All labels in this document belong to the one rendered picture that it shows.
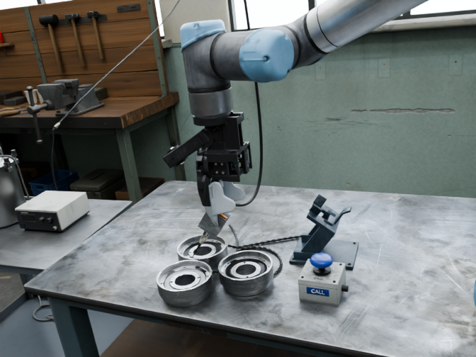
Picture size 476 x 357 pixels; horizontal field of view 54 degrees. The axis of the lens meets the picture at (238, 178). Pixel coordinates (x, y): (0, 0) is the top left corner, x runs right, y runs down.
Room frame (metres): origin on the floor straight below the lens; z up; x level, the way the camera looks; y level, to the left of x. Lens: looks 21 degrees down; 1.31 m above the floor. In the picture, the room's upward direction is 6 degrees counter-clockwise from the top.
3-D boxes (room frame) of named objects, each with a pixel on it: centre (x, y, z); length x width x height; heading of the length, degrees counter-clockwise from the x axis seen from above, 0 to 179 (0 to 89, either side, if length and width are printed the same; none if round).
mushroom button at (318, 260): (0.71, -0.13, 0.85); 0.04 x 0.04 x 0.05
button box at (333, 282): (0.71, -0.14, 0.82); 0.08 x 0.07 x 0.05; 65
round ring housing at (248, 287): (0.77, 0.00, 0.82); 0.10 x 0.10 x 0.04
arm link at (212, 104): (0.80, 0.03, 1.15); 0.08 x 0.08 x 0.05
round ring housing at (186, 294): (0.76, 0.12, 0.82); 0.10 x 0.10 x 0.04
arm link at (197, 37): (0.80, 0.03, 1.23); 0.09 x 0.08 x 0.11; 47
